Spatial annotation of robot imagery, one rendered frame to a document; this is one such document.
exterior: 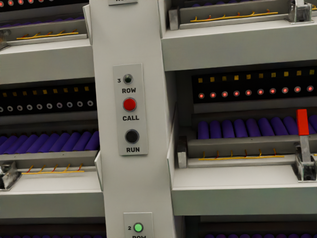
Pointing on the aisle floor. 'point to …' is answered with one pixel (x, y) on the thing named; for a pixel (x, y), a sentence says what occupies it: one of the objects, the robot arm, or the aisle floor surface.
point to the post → (104, 105)
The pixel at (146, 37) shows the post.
